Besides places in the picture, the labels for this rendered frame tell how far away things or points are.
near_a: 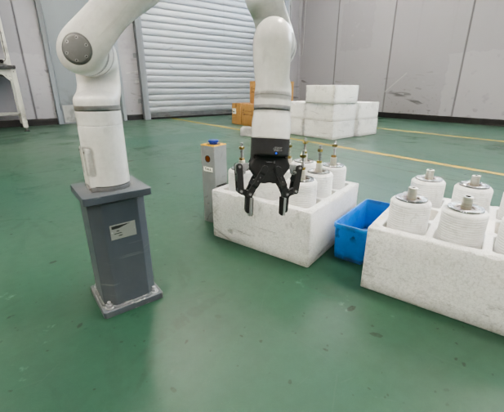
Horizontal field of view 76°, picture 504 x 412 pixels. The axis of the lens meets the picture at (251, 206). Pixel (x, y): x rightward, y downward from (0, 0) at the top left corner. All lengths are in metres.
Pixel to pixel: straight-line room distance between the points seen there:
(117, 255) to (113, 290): 0.09
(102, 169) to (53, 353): 0.39
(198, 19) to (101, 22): 5.81
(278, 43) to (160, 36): 5.61
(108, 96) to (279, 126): 0.37
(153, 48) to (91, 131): 5.38
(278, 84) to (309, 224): 0.47
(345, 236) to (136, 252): 0.61
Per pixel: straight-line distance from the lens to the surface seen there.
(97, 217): 0.79
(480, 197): 1.10
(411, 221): 0.89
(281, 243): 1.03
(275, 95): 0.62
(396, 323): 0.87
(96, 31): 0.74
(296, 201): 0.99
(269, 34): 0.62
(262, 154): 0.61
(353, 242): 1.05
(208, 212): 1.32
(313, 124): 3.70
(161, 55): 6.15
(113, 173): 0.78
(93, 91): 0.79
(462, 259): 0.87
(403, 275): 0.91
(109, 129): 0.77
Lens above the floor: 0.52
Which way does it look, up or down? 20 degrees down
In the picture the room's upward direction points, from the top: straight up
